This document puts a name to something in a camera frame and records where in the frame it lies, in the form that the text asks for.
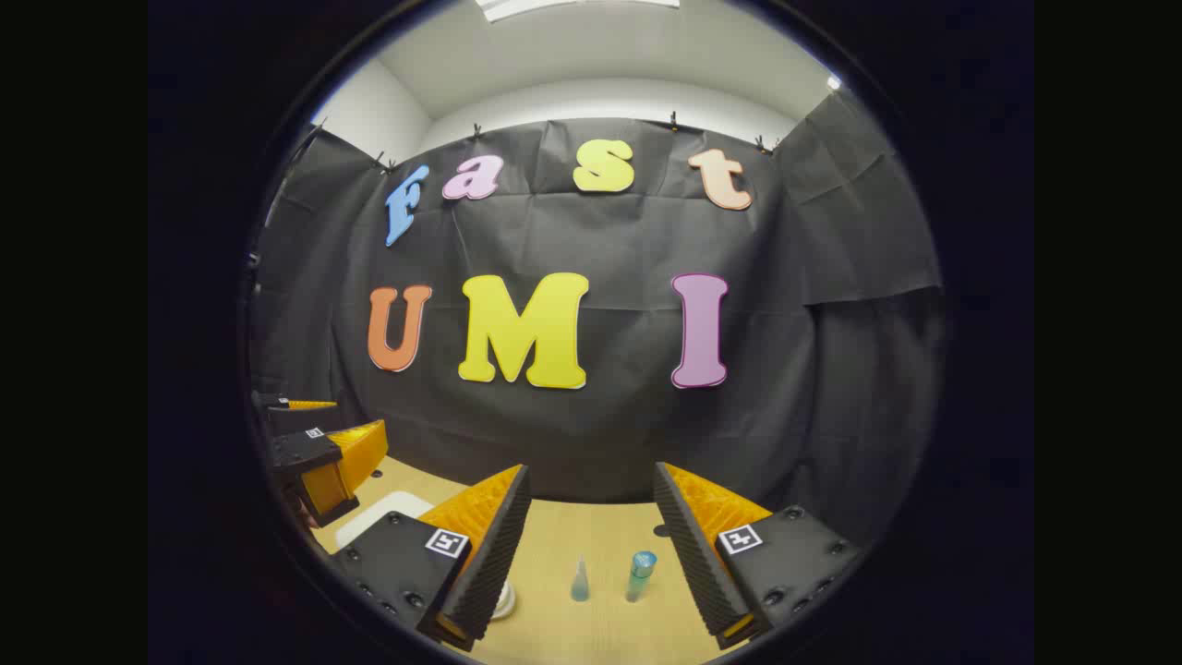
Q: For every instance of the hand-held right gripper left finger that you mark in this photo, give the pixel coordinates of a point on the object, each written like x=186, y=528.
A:
x=489, y=554

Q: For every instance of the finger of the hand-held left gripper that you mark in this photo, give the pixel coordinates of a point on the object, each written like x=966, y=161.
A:
x=309, y=451
x=295, y=404

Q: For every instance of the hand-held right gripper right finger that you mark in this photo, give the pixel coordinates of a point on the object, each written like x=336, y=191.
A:
x=693, y=554

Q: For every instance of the white round jar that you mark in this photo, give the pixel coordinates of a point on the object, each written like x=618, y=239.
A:
x=504, y=602

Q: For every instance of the green bottle with blue cap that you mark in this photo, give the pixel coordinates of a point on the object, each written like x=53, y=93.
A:
x=640, y=574

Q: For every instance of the black backdrop cloth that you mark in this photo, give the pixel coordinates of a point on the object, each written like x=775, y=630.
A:
x=600, y=434

